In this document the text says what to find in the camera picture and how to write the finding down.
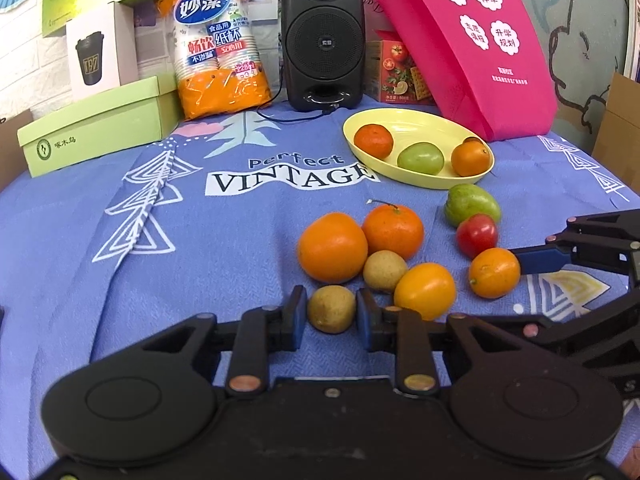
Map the small orange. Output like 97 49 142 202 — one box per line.
468 247 522 300
451 137 491 178

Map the small tan round fruit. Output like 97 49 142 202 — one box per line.
362 251 409 294
307 285 357 335

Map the green shoe box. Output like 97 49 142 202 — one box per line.
17 75 181 179

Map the large orange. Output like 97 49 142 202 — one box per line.
298 212 369 284

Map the tangerine with stem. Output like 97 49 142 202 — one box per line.
361 200 425 261

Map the small tangerine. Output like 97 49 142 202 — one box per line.
353 124 394 160

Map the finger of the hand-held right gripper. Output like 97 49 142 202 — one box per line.
467 290 640 386
509 211 640 288

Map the brown cardboard box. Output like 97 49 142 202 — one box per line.
592 72 640 162

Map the blue printed tablecloth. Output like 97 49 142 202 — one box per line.
0 104 640 471

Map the pink fabric bag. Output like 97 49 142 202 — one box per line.
353 0 558 142

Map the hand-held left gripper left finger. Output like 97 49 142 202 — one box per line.
141 285 308 397

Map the green fruit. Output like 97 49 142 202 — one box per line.
397 142 445 176
444 184 502 229

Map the red cracker box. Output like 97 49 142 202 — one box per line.
371 39 437 106

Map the brown cardboard piece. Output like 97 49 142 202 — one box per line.
0 109 34 190

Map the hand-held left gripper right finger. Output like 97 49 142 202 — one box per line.
356 287 512 397

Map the cartoon wall poster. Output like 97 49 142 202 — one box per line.
520 0 640 137

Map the yellow oval plate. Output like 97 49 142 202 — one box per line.
342 108 496 190

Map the red tomato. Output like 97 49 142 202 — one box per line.
456 214 499 260

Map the orange paper cup pack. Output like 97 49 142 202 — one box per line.
159 0 274 121

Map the black speaker cable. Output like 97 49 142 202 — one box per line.
257 102 342 124

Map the yellow-orange oval fruit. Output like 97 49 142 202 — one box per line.
393 262 457 322

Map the white cup picture box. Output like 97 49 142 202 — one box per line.
65 1 139 104

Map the black speaker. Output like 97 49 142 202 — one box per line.
280 0 367 113

